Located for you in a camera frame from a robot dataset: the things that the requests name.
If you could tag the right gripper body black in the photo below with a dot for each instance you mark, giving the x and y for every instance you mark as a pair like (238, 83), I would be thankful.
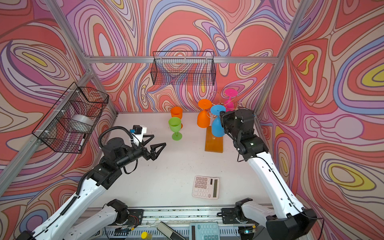
(227, 122)

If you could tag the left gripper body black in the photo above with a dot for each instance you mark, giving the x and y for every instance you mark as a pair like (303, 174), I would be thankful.
(142, 152)

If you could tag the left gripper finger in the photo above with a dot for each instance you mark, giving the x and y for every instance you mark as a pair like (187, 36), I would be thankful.
(156, 150)
(146, 139)

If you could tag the blue wine glass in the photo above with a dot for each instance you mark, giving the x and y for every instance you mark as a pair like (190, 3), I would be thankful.
(217, 129)

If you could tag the gold wire rack wooden base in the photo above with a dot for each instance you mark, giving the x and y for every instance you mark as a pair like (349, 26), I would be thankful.
(214, 144)

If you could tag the green wine glass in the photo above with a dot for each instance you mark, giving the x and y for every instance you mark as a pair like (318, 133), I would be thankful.
(175, 125)

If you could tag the orange wine glass front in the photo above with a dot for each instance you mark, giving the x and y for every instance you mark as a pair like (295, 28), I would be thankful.
(177, 112)

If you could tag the orange wine glass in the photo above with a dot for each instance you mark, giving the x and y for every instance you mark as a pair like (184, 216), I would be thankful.
(203, 120)
(177, 112)

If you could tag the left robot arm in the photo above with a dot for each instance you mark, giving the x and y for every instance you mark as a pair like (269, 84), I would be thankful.
(120, 147)

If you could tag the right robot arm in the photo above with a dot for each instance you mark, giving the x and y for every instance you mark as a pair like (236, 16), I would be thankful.
(288, 219)

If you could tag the magenta wine glass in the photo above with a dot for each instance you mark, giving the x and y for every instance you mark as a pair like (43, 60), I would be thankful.
(231, 94)

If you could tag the orange wine glass rear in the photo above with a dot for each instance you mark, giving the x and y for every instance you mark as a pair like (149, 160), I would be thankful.
(203, 120)

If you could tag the marker pen in basket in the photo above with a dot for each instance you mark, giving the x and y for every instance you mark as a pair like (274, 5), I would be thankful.
(82, 143)

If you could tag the pink calculator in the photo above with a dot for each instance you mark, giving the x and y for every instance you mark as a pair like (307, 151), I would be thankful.
(206, 187)

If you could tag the silver tape roll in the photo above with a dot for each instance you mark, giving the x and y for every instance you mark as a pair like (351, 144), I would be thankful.
(83, 119)

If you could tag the black phone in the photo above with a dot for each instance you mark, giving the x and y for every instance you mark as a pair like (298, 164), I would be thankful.
(169, 232)

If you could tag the teal calculator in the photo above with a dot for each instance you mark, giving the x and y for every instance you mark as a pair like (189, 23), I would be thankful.
(204, 231)

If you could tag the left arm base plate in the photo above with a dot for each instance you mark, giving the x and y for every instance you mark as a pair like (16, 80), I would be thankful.
(130, 217)

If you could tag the black wire basket back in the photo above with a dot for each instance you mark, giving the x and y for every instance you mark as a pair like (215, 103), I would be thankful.
(183, 68)

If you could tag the black wire basket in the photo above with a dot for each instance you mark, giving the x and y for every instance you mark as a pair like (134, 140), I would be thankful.
(183, 68)
(63, 135)

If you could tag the black wire basket left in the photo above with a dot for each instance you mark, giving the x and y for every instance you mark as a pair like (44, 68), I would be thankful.
(63, 135)

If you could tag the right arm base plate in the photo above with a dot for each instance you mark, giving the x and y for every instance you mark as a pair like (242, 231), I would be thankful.
(231, 215)

